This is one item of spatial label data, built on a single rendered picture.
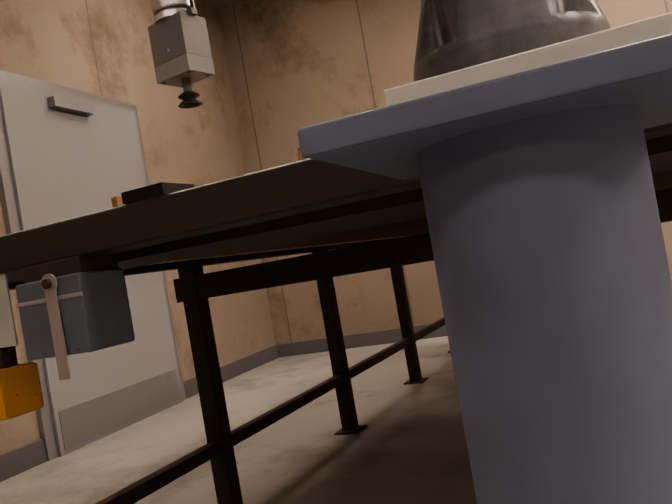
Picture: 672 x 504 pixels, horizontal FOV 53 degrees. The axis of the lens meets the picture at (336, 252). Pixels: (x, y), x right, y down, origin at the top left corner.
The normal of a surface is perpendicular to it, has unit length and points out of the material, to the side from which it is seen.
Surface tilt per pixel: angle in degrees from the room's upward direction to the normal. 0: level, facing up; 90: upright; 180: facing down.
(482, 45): 92
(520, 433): 90
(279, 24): 90
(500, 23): 75
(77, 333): 90
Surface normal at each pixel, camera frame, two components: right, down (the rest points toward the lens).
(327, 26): -0.34, 0.04
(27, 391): 0.90, -0.16
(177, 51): -0.55, 0.08
